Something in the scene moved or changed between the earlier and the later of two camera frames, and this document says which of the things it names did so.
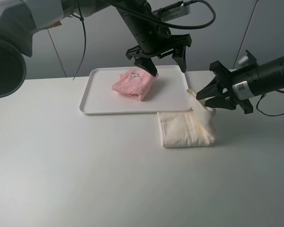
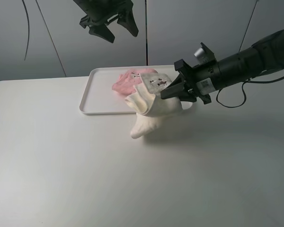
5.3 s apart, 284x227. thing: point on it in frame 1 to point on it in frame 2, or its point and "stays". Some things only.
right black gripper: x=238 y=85 to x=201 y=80
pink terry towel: x=136 y=82 stays
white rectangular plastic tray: x=170 y=94 stays
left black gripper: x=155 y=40 to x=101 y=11
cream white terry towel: x=187 y=128 to x=146 y=101
